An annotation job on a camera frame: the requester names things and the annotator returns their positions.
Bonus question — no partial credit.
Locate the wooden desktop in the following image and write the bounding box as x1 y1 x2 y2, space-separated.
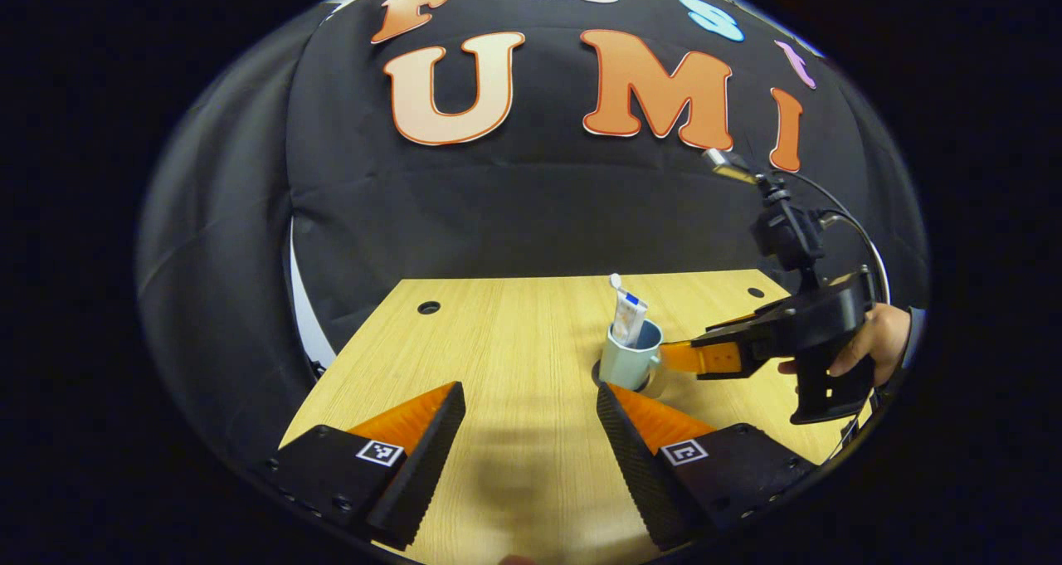
280 268 872 565

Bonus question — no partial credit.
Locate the pale green cup wooden handle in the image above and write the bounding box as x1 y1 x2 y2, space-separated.
599 319 665 398

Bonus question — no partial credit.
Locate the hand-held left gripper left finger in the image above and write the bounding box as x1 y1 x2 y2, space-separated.
265 381 467 551

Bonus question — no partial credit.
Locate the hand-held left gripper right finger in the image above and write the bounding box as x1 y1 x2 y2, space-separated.
596 381 821 552

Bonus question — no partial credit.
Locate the white toothpaste tube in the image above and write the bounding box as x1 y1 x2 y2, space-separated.
612 291 650 348

